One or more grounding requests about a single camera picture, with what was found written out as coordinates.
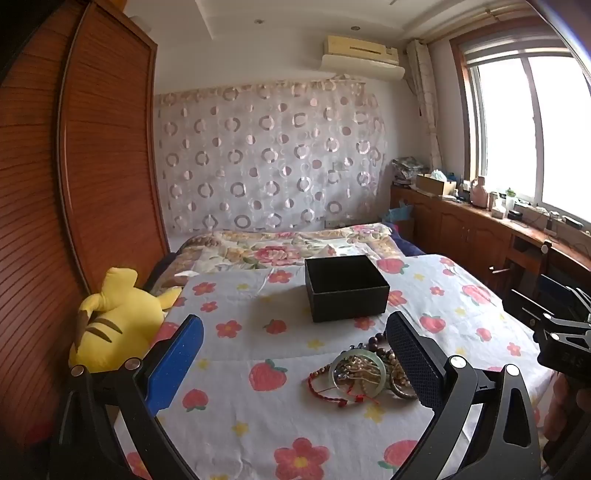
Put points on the white bottle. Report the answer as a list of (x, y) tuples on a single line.
[(497, 205)]

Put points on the cardboard box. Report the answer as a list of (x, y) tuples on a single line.
[(434, 184)]

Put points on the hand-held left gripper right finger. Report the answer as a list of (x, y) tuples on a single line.
[(413, 360)]

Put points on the yellow plush toy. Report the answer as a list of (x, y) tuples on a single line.
[(115, 318)]

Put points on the person's right hand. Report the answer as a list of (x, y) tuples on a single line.
[(562, 406)]

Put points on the silver bangle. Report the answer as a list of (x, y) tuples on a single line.
[(401, 390)]

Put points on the wooden cabinet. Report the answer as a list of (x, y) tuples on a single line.
[(461, 235)]

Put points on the window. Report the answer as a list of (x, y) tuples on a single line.
[(531, 120)]

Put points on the pile of papers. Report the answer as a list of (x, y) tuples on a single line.
[(408, 170)]

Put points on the wooden wardrobe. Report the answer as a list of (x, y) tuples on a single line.
[(69, 184)]

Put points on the green jade bangle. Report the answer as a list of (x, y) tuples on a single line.
[(337, 385)]

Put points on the blue bag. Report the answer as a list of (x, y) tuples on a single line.
[(399, 214)]

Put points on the tied window curtain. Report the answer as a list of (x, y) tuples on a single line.
[(427, 97)]

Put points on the circle patterned curtain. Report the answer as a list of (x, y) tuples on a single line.
[(272, 152)]

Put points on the pink jug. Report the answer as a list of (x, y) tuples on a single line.
[(479, 194)]

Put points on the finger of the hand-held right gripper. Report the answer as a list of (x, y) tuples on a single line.
[(524, 307)]

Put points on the black jewelry box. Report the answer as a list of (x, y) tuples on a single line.
[(346, 288)]

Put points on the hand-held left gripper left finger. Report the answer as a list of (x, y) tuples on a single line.
[(175, 364)]

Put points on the wall air conditioner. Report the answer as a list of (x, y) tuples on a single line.
[(364, 55)]

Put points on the floral quilt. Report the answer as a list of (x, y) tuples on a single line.
[(277, 247)]

